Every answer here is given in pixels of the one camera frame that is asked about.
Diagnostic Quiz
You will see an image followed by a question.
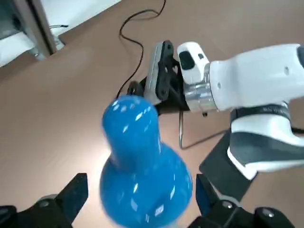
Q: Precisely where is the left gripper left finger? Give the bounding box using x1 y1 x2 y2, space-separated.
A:
0 172 89 228

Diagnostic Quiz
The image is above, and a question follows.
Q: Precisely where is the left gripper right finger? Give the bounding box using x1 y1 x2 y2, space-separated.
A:
187 174 296 228

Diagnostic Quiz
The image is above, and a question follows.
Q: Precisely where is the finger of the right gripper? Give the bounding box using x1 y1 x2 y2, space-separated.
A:
127 77 148 97

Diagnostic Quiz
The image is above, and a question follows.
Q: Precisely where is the blue desk lamp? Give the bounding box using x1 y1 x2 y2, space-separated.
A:
99 94 193 228

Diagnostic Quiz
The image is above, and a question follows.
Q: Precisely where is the black mouse mat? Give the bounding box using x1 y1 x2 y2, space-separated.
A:
199 133 258 203

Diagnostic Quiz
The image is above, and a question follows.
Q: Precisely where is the white side table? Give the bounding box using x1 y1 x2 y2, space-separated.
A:
0 30 33 68

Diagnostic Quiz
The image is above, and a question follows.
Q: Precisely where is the bar-shaped gripper camera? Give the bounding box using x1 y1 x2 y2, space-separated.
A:
145 41 167 103

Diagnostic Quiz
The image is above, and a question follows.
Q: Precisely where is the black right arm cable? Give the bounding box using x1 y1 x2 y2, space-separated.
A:
178 111 225 150

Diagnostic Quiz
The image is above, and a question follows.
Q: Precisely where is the black lamp power cable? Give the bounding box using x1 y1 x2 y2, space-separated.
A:
115 0 167 98

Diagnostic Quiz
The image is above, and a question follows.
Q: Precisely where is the aluminium frame post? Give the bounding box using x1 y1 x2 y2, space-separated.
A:
26 0 66 57

